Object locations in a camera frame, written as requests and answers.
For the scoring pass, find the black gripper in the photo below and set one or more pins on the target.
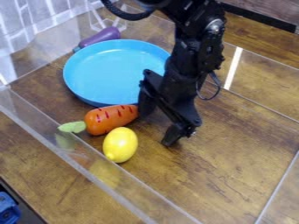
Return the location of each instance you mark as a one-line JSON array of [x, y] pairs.
[[171, 92]]

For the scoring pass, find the purple toy eggplant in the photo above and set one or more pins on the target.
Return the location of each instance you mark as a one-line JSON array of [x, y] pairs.
[[107, 34]]

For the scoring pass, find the orange toy carrot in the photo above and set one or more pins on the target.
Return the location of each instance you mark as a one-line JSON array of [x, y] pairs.
[[101, 120]]

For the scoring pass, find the clear acrylic enclosure wall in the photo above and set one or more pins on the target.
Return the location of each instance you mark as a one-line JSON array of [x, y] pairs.
[[230, 175]]

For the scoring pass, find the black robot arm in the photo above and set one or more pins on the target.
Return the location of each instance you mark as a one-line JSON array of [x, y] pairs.
[[195, 59]]

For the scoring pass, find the blue object at corner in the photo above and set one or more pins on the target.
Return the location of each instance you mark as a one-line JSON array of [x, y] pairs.
[[10, 211]]

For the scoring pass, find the yellow toy lemon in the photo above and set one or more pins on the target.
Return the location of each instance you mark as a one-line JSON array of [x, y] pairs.
[[121, 144]]

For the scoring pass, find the blue round tray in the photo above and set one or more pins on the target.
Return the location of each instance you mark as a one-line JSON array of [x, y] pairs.
[[103, 72]]

